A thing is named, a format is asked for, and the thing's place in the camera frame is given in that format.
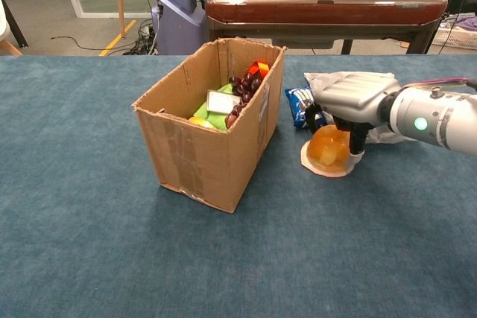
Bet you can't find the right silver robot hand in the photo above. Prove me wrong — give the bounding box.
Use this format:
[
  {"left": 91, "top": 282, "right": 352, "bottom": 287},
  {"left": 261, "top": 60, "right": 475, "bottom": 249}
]
[{"left": 305, "top": 71, "right": 402, "bottom": 157}]

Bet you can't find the grey translucent plastic bag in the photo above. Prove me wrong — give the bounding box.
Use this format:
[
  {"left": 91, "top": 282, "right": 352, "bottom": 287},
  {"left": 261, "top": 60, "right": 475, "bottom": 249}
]
[{"left": 303, "top": 71, "right": 414, "bottom": 144}]

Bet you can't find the blue cookie snack pack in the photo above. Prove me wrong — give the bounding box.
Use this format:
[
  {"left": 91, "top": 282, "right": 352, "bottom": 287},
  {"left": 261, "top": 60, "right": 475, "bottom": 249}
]
[{"left": 284, "top": 86, "right": 326, "bottom": 129}]

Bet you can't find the orange fruit jelly cup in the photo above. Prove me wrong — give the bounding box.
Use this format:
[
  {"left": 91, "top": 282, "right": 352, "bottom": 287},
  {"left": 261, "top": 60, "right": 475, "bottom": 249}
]
[{"left": 300, "top": 125, "right": 363, "bottom": 178}]

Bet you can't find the bunch of dark red grapes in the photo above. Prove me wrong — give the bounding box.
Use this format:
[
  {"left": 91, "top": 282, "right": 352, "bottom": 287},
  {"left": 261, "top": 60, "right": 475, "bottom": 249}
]
[{"left": 225, "top": 71, "right": 264, "bottom": 128}]

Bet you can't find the open brown cardboard box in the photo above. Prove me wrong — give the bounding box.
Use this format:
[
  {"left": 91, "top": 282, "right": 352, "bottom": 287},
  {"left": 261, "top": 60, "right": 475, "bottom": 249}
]
[{"left": 130, "top": 36, "right": 287, "bottom": 214}]

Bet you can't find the brown mahjong table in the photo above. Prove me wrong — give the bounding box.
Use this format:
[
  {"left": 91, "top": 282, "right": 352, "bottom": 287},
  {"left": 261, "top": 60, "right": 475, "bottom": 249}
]
[{"left": 204, "top": 0, "right": 448, "bottom": 55}]

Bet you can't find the orange ribbon packet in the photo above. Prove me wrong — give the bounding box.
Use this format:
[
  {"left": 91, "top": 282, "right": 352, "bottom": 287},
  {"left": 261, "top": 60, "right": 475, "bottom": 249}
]
[{"left": 247, "top": 60, "right": 270, "bottom": 80}]

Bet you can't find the white plastic basket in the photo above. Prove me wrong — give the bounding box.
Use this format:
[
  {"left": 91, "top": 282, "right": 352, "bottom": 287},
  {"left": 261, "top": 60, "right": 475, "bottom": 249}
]
[{"left": 430, "top": 22, "right": 477, "bottom": 51}]

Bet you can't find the purple cloth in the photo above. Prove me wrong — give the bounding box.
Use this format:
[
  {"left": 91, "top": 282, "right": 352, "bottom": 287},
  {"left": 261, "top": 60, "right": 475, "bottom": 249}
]
[{"left": 452, "top": 15, "right": 477, "bottom": 32}]

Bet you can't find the blue felt table mat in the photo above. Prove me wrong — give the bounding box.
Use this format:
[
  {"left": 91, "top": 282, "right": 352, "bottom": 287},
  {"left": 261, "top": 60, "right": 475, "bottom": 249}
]
[{"left": 0, "top": 54, "right": 477, "bottom": 318}]

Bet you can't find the black slanted bar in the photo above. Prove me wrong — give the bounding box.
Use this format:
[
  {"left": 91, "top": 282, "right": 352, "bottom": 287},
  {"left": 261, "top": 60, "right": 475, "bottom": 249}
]
[{"left": 0, "top": 0, "right": 29, "bottom": 49}]

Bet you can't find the white chair with wooden legs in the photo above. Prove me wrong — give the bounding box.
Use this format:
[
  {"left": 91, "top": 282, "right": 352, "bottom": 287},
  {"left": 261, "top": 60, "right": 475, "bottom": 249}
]
[{"left": 0, "top": 16, "right": 23, "bottom": 57}]

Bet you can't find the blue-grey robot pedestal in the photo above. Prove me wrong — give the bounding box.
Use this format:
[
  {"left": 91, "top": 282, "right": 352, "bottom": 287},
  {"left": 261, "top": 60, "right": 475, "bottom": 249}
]
[{"left": 151, "top": 0, "right": 206, "bottom": 56}]

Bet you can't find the tangle of black cables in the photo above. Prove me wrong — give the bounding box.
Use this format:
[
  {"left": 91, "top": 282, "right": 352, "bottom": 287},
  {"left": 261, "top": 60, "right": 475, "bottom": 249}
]
[{"left": 122, "top": 16, "right": 161, "bottom": 57}]

